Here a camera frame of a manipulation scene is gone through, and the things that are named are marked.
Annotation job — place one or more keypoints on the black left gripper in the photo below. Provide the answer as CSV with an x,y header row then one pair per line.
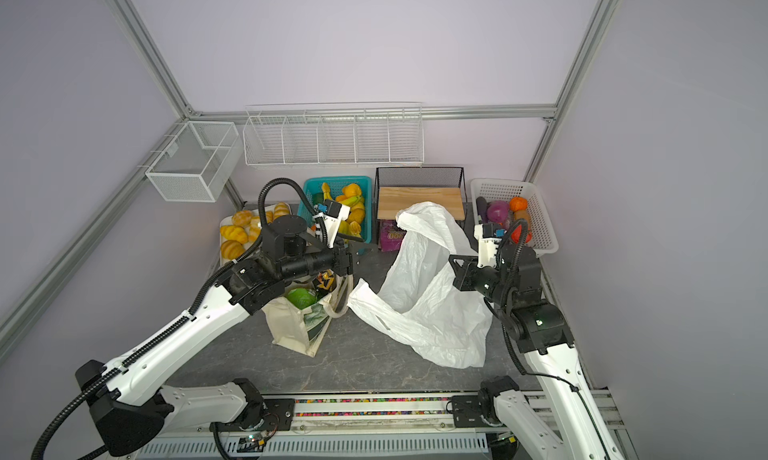
x,y
342,267

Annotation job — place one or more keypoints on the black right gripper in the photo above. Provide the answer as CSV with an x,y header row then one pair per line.
x,y
467,274

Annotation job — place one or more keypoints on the green snack bag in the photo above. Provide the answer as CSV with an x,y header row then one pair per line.
x,y
301,298

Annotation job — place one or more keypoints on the white plastic grocery bag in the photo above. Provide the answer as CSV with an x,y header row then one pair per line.
x,y
418,304

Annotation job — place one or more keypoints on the beige canvas tote bag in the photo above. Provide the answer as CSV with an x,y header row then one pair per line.
x,y
303,331

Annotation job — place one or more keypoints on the yellow black chips bag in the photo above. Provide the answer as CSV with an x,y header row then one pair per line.
x,y
324,283

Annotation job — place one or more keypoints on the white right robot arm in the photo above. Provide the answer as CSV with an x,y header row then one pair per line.
x,y
507,274

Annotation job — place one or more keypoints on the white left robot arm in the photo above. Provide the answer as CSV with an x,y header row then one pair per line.
x,y
128,398

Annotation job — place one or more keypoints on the teal plastic fruit basket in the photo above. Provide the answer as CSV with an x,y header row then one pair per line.
x,y
337,184

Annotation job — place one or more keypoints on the purple snack bag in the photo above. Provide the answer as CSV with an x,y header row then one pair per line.
x,y
391,236

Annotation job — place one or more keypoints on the yellow banana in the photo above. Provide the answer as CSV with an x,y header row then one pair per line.
x,y
327,191

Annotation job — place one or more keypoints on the red tomato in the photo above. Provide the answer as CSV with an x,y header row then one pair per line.
x,y
516,234

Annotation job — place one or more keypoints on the orange fruit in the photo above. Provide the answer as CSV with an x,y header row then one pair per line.
x,y
352,190

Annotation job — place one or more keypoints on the purple onion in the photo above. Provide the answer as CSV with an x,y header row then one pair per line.
x,y
497,211

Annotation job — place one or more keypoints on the striped bread right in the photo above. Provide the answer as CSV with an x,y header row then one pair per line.
x,y
280,209

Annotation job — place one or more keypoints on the brown potato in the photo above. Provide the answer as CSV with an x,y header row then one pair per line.
x,y
522,214

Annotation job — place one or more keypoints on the white plastic vegetable basket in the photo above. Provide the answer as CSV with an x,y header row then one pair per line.
x,y
544,239

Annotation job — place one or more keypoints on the orange pumpkin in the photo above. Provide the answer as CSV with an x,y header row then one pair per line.
x,y
518,204

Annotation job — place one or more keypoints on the striped bread loaf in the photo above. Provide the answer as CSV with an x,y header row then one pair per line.
x,y
256,224

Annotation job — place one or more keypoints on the black mesh wooden shelf rack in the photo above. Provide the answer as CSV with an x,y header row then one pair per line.
x,y
397,188

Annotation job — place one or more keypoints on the croissant bread top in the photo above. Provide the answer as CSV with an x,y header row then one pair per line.
x,y
242,218

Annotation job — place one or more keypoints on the croissant bread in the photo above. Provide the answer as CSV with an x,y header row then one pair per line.
x,y
231,250
234,233
242,218

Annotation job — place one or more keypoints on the croissant bread bottom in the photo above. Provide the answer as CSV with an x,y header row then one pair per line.
x,y
231,250

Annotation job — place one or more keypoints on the croissant bread left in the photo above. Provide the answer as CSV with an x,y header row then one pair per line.
x,y
234,233

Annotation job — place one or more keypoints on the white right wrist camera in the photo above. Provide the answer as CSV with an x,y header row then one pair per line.
x,y
489,236

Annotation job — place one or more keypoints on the white wire wall rack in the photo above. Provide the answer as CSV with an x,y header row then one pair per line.
x,y
367,133

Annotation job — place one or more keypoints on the white mesh wall box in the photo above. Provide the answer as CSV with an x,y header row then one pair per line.
x,y
197,162

